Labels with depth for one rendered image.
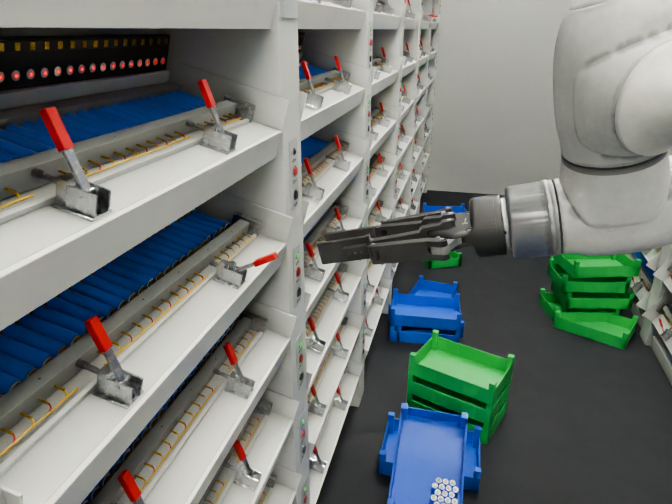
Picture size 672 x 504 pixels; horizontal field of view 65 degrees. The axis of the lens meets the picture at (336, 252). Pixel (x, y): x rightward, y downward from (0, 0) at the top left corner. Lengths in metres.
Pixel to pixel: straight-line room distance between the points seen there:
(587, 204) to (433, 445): 1.22
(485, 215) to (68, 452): 0.49
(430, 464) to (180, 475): 1.06
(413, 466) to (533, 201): 1.19
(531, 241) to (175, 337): 0.43
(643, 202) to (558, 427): 1.50
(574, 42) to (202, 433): 0.67
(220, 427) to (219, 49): 0.58
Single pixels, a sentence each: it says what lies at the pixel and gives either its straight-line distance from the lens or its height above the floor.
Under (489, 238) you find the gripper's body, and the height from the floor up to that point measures 1.04.
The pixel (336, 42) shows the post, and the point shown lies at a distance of 1.56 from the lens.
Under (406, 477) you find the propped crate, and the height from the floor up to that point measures 0.05.
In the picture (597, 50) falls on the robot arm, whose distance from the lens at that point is 0.55.
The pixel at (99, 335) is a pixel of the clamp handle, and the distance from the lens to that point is 0.56.
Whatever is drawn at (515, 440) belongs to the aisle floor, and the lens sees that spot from 1.96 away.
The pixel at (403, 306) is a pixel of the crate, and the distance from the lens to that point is 2.47.
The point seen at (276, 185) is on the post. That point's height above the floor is 1.02.
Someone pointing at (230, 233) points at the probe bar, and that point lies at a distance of 0.87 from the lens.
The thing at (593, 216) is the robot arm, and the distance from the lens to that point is 0.62.
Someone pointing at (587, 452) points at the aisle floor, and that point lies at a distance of 2.00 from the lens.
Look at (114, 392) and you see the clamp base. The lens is 0.58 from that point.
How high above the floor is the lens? 1.26
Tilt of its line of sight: 23 degrees down
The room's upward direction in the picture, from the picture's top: straight up
